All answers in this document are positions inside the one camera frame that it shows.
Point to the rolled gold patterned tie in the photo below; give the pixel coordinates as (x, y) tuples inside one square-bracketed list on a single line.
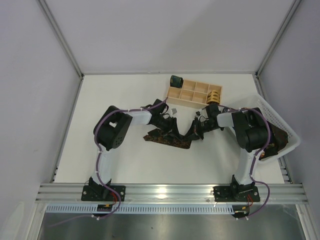
[(213, 97)]

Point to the white slotted cable duct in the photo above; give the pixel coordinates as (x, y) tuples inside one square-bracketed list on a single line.
[(207, 209)]

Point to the rolled dark green tie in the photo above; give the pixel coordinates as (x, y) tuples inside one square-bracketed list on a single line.
[(176, 81)]

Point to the wooden compartment box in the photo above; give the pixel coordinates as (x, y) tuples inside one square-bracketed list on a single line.
[(193, 94)]

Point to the aluminium mounting rail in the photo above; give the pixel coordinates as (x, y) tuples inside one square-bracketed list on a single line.
[(166, 193)]

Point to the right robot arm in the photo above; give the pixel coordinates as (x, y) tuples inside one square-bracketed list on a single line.
[(243, 179)]

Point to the pile of dark ties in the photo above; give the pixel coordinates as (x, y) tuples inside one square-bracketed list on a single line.
[(277, 135)]

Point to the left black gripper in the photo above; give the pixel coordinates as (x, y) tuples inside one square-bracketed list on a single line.
[(171, 127)]

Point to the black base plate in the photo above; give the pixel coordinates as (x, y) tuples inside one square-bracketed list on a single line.
[(222, 193), (117, 191)]

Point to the white plastic basket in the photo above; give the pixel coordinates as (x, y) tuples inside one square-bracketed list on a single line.
[(254, 100)]

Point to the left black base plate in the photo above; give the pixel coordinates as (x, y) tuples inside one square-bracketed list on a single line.
[(117, 191)]

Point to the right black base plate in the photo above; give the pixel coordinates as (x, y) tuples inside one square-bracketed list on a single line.
[(222, 193)]

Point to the dark key-patterned tie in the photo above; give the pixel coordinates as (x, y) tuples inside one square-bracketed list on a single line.
[(161, 137)]

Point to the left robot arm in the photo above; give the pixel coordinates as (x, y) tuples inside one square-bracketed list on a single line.
[(111, 129)]

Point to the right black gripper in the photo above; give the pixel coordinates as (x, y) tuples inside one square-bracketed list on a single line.
[(196, 127)]

